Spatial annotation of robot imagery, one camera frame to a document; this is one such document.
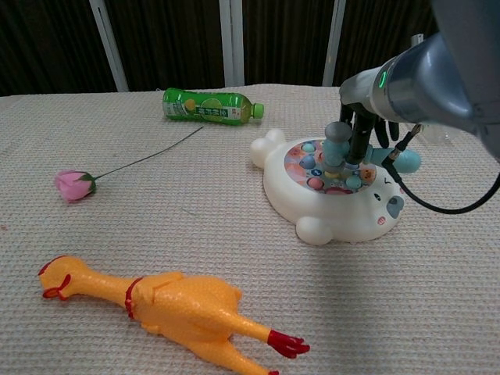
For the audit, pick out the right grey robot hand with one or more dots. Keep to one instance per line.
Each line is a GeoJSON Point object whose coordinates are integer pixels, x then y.
{"type": "Point", "coordinates": [361, 93]}

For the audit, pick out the teal toy hammer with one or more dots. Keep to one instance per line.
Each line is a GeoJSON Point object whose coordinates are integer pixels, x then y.
{"type": "Point", "coordinates": [335, 150]}

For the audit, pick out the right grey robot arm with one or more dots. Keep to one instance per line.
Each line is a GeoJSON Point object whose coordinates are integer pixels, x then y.
{"type": "Point", "coordinates": [437, 70]}

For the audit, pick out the white seal-shaped whack-a-mole toy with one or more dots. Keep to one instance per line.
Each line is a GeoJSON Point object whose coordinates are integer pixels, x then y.
{"type": "Point", "coordinates": [343, 211]}

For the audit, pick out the green tea bottle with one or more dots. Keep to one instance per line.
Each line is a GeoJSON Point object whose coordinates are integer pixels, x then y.
{"type": "Point", "coordinates": [207, 109]}

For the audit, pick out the dark curtain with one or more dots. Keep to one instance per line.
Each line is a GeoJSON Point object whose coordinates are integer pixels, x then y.
{"type": "Point", "coordinates": [172, 43]}

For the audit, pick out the beige woven tablecloth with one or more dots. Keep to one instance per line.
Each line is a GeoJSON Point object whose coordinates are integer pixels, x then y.
{"type": "Point", "coordinates": [195, 226]}

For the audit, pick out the yellow rubber chicken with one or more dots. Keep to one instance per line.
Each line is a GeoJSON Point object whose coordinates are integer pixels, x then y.
{"type": "Point", "coordinates": [183, 304]}

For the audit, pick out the pink artificial rose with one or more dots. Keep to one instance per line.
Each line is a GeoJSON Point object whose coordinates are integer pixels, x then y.
{"type": "Point", "coordinates": [72, 185]}

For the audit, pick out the white frame post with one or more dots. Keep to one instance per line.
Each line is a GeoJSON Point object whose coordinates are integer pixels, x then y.
{"type": "Point", "coordinates": [231, 43]}
{"type": "Point", "coordinates": [109, 47]}
{"type": "Point", "coordinates": [334, 43]}

